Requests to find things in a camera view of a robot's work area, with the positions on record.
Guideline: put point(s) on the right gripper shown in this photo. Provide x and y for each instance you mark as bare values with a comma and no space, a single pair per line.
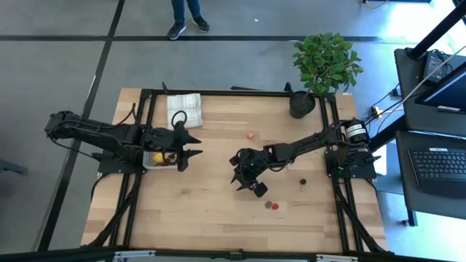
251,165

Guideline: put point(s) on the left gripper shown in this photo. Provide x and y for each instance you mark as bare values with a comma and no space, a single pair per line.
164,140

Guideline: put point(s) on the yellow toy lemon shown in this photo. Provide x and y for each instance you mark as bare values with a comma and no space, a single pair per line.
158,157

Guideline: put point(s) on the red strawberry long green stem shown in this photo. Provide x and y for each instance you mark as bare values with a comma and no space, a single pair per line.
268,205

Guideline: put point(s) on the clear plastic tupperware container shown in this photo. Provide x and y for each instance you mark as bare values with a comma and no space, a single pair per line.
149,160

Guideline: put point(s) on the pink round toy fruit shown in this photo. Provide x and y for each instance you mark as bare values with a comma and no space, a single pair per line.
250,135

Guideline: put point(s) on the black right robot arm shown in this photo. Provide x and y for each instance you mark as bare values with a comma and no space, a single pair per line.
309,140

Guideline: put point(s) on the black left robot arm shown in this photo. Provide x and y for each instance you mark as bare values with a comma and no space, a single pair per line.
102,131

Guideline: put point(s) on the folded white checked towel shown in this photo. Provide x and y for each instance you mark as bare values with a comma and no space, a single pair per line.
189,105

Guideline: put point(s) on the red toy raspberry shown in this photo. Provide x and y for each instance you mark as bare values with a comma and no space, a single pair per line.
275,206

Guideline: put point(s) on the dark berry with thin stem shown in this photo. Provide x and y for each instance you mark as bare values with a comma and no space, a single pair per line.
303,181

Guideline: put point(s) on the black plant pot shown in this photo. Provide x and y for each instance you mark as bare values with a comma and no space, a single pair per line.
301,105

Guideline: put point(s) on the person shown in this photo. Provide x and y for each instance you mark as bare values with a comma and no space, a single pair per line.
185,18

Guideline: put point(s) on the white paper sheet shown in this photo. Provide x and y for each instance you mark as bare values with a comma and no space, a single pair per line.
381,165

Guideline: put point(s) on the green leafy plant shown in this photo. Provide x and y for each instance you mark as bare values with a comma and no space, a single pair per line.
325,62

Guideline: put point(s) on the yellow plug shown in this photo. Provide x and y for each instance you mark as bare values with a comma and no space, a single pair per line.
376,110

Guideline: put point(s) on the black desk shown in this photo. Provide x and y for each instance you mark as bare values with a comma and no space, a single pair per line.
402,182

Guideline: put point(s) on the black keyboard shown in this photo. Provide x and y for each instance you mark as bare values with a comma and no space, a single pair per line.
437,167

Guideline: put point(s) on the black computer monitor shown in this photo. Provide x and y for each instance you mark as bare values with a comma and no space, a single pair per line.
448,91

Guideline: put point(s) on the black power adapter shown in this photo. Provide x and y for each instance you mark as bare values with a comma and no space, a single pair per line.
435,65

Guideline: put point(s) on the black diagonal pole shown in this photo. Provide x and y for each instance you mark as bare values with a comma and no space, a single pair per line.
437,31

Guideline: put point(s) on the black aluminium rig frame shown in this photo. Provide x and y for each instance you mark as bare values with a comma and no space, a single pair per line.
236,92

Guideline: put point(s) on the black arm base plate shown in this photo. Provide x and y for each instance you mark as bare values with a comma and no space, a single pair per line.
360,171
109,165

